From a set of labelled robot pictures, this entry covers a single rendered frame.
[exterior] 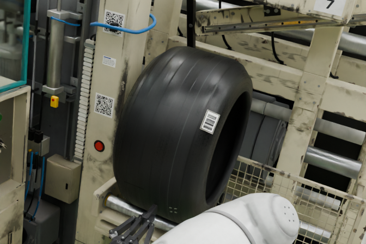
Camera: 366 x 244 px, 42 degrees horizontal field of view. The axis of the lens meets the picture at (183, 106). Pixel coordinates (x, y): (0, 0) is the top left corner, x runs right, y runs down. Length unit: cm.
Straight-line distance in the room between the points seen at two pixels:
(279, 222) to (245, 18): 117
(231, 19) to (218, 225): 121
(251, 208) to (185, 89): 69
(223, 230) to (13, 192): 117
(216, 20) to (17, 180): 94
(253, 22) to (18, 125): 91
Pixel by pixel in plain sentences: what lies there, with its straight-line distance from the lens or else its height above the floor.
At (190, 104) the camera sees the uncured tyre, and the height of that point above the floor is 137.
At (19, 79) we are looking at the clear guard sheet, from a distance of 164.
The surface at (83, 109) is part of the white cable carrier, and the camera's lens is 174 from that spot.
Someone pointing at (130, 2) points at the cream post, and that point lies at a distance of 154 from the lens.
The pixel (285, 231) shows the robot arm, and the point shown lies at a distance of 77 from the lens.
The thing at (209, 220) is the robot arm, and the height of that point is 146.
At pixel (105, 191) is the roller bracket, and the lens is 171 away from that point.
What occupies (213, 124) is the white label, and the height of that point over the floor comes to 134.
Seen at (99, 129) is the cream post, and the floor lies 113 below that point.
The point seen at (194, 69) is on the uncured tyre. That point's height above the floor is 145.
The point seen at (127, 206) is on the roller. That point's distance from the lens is 169.
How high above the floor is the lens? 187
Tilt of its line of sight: 22 degrees down
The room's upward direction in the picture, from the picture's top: 11 degrees clockwise
